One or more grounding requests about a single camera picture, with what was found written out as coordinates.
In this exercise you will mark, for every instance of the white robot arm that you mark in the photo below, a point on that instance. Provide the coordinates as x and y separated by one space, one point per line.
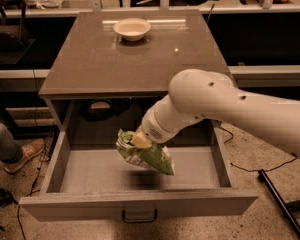
195 95

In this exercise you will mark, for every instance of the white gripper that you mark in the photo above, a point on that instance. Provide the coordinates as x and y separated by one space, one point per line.
152 128

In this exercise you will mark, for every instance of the blue jeans leg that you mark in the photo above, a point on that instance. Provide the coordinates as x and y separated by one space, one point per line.
10 149

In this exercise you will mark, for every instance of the grey cabinet with glossy top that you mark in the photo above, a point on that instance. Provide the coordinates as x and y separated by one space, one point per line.
95 62

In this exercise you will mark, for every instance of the green jalapeno chip bag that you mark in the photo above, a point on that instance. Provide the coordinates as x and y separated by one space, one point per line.
156 157

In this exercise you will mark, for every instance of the white paper bowl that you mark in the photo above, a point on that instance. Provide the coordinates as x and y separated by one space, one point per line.
132 29

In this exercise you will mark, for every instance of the open grey top drawer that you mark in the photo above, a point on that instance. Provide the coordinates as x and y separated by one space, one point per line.
88 179

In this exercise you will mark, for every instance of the black drawer handle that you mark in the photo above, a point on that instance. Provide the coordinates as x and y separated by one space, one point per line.
139 217

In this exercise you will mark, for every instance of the tan leather shoe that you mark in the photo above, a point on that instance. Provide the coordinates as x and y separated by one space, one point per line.
29 151

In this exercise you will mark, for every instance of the black handbag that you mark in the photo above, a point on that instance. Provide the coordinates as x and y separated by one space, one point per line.
13 37

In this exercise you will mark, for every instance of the black metal stand leg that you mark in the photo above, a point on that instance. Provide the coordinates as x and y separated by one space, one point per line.
287 208

